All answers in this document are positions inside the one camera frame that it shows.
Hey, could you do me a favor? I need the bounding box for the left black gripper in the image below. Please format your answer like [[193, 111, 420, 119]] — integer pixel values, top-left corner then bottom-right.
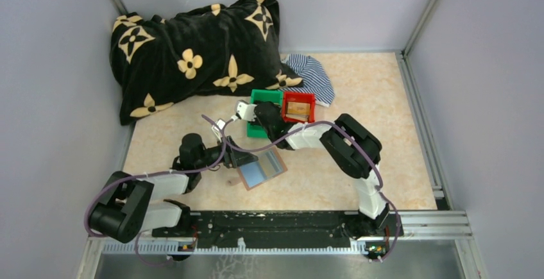
[[195, 135, 259, 170]]

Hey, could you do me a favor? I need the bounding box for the pink leather card holder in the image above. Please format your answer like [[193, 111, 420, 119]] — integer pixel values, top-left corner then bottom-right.
[[237, 148, 287, 190]]

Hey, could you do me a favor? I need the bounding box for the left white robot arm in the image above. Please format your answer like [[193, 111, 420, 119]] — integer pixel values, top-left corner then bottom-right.
[[84, 133, 259, 243]]

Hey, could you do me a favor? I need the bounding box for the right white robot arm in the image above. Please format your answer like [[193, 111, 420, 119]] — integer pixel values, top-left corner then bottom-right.
[[232, 100, 389, 235]]

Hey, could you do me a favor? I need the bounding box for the green plastic bin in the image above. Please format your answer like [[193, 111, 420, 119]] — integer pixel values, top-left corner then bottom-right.
[[246, 89, 284, 139]]

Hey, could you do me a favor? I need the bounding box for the red plastic bin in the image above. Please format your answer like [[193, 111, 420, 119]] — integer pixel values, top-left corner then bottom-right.
[[281, 92, 316, 123]]

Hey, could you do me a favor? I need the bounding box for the blue striped cloth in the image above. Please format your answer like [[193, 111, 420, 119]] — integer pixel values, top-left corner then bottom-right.
[[282, 54, 336, 107]]

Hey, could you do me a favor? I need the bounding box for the black floral blanket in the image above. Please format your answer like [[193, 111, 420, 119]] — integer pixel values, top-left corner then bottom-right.
[[110, 0, 305, 126]]

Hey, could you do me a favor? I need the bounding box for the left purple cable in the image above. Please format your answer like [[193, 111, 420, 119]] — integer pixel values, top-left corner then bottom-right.
[[83, 114, 341, 238]]

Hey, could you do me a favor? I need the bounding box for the white toothed cable rail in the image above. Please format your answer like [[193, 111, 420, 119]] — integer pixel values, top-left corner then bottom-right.
[[102, 238, 368, 255]]

